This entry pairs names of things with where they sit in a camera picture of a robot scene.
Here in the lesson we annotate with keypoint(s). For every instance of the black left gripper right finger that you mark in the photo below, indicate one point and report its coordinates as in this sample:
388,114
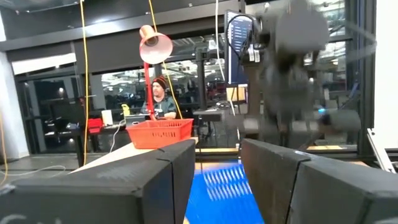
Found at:
326,193

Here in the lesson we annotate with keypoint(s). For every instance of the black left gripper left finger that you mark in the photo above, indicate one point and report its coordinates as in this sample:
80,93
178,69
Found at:
93,193

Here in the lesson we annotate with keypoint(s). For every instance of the blue slotted plastic basket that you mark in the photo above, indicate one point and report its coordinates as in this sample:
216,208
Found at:
220,199

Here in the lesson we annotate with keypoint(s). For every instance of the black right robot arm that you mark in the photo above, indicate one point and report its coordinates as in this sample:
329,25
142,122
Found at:
292,74

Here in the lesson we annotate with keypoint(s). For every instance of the wooden shelf board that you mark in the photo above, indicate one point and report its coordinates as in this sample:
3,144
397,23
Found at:
121,155

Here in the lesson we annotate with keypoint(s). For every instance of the black desk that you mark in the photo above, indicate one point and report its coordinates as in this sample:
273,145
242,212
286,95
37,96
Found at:
77,137

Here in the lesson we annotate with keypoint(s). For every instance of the red box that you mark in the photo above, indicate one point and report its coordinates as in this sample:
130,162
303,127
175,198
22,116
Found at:
94,125

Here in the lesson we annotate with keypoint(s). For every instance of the white container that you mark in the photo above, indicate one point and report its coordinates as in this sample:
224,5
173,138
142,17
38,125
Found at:
107,117

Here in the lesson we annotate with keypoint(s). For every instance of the laptop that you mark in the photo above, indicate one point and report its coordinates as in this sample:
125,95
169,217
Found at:
135,119

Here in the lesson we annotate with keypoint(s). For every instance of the red slotted plastic basket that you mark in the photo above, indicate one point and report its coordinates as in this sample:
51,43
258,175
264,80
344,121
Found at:
158,133

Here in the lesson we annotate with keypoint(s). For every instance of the yellow bottle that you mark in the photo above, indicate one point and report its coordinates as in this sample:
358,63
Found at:
125,109

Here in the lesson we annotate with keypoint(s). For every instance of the person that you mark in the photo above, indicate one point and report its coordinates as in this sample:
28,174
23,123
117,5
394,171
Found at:
161,104

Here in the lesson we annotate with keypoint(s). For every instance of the red desk lamp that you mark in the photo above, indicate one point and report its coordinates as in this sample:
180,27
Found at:
155,48

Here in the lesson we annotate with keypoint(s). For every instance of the computer monitor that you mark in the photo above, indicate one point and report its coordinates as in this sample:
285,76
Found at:
237,46

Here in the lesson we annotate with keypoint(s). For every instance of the black frame post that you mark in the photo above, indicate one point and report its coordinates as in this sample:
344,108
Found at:
367,77

